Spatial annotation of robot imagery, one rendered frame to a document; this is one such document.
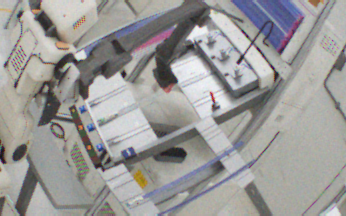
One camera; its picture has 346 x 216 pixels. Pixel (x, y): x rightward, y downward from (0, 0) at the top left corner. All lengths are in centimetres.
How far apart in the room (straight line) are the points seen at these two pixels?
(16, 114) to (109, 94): 83
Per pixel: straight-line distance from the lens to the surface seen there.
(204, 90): 234
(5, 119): 177
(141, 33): 162
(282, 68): 227
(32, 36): 155
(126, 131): 226
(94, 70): 153
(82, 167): 294
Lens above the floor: 192
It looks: 25 degrees down
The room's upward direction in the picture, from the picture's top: 37 degrees clockwise
